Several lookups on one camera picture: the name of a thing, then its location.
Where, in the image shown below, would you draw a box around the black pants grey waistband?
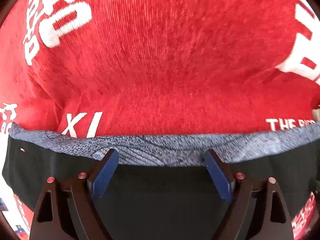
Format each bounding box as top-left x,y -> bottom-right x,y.
2,123 -> 319,239

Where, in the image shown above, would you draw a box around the red blanket white characters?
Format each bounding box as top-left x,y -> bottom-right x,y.
1,0 -> 319,239

